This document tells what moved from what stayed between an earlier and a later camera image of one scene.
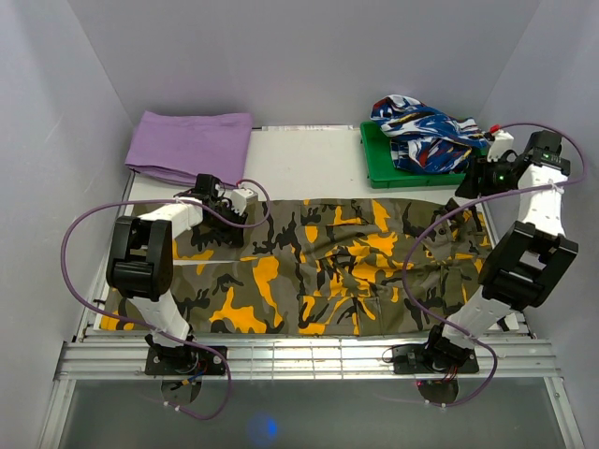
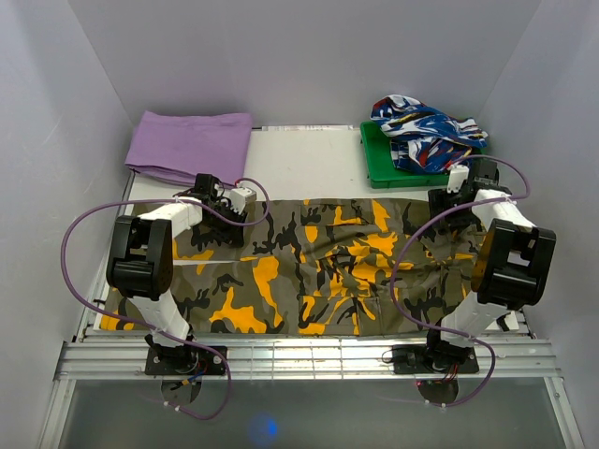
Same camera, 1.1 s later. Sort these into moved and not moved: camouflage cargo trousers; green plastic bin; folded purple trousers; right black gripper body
Moved: right black gripper body
Not moved: camouflage cargo trousers; folded purple trousers; green plastic bin
